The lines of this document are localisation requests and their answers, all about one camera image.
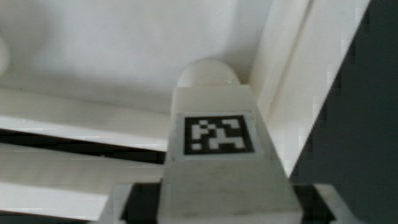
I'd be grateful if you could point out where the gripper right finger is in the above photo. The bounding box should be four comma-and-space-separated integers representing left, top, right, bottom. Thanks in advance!
294, 183, 368, 224

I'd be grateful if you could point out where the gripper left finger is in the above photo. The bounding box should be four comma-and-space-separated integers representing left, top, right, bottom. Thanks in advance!
88, 182, 162, 224

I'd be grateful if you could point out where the white square tabletop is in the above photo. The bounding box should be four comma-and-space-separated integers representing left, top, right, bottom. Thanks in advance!
0, 0, 372, 166

